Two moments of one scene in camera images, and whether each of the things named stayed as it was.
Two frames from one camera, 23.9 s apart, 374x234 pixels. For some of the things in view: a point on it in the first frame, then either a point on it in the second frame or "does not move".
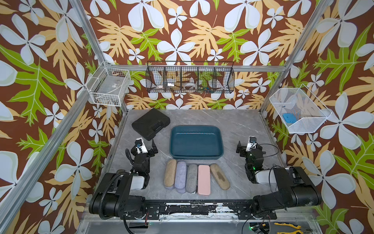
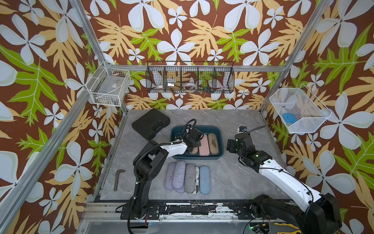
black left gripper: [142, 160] → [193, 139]
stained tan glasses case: [220, 178] → [213, 143]
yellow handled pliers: [296, 232] does not move
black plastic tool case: [150, 123] does not move
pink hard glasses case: [204, 183] → [204, 150]
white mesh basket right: [301, 111] does not move
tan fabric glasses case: [170, 173] → [195, 150]
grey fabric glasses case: [192, 178] does not move
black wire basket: [210, 77] does not move
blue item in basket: [289, 118] does not move
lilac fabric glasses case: [180, 175] does not move
